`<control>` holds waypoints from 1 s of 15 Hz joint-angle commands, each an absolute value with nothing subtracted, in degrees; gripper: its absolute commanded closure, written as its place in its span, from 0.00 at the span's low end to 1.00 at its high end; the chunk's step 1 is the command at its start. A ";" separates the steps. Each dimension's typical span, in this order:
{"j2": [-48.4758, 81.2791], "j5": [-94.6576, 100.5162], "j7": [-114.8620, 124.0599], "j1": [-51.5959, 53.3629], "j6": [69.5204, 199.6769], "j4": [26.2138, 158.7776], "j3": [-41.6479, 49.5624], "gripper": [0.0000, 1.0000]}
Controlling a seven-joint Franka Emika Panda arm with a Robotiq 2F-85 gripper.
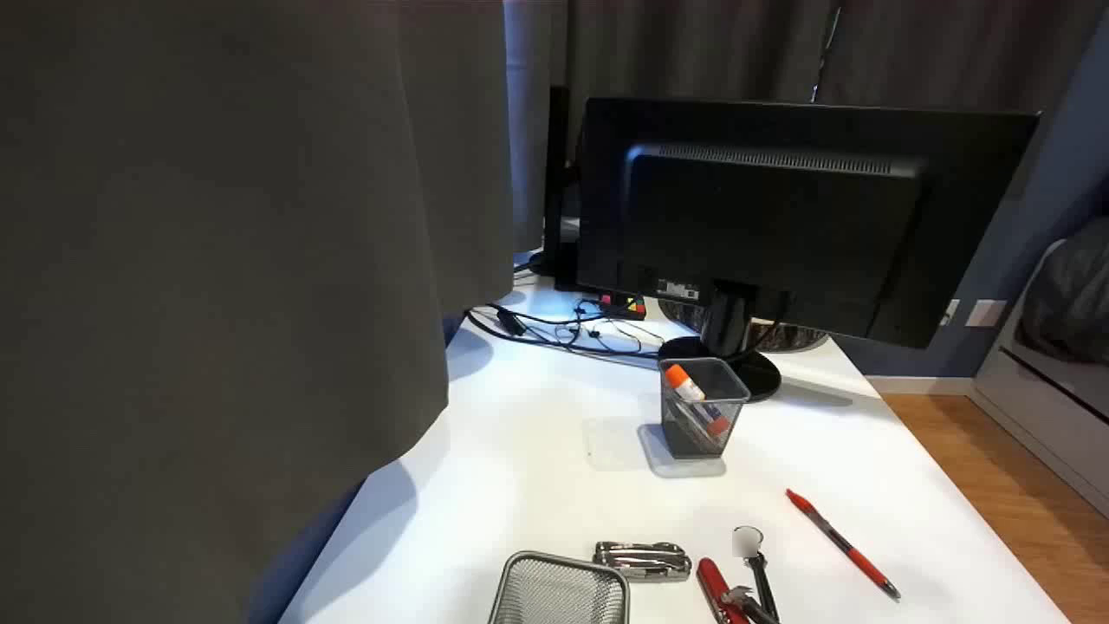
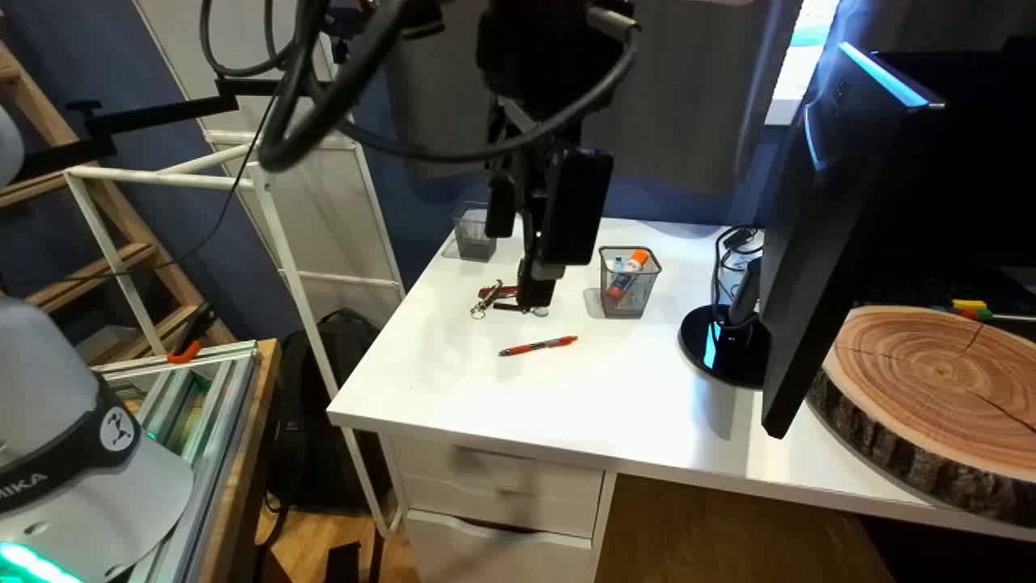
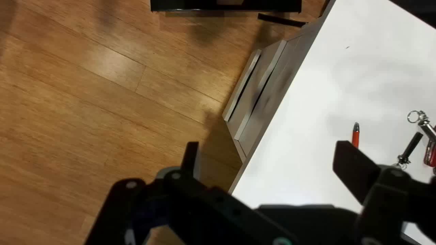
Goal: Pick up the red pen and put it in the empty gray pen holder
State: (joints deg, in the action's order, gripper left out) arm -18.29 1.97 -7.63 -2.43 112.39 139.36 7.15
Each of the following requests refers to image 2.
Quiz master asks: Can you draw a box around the wooden shelf frame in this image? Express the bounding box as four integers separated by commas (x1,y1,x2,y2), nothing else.
0,43,237,366

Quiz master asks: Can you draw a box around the black backpack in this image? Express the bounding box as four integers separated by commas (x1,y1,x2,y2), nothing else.
269,307,379,514

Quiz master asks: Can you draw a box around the small grey cube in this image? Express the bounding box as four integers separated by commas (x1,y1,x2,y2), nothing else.
458,211,496,263

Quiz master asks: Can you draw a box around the glass side table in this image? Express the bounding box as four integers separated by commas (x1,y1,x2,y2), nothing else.
102,340,278,583

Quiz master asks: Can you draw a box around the grey baseball cap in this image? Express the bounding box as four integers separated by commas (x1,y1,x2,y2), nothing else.
0,297,194,583

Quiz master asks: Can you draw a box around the white metal rack frame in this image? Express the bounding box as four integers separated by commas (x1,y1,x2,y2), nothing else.
62,127,410,530

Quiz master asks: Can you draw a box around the black computer monitor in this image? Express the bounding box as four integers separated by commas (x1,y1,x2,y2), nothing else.
760,35,1036,436

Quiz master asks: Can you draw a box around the mesh pen holder with pens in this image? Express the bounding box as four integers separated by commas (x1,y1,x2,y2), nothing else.
599,245,660,316

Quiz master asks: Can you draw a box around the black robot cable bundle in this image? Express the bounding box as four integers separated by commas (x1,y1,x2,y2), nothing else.
198,0,640,173

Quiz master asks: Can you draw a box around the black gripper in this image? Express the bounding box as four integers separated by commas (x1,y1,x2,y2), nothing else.
482,120,615,307

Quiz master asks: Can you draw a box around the red handled tool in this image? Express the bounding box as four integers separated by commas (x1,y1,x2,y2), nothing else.
476,281,517,297

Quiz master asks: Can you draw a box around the white desk drawer unit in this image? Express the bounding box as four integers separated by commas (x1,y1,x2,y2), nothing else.
385,436,612,583

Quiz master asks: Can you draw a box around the round black monitor base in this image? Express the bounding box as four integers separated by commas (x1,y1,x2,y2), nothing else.
676,305,771,388

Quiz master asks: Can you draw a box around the wooden log slice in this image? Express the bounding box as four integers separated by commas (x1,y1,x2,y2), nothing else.
811,305,1036,529

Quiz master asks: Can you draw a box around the red pen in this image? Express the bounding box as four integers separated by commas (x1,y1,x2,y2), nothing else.
500,332,580,355

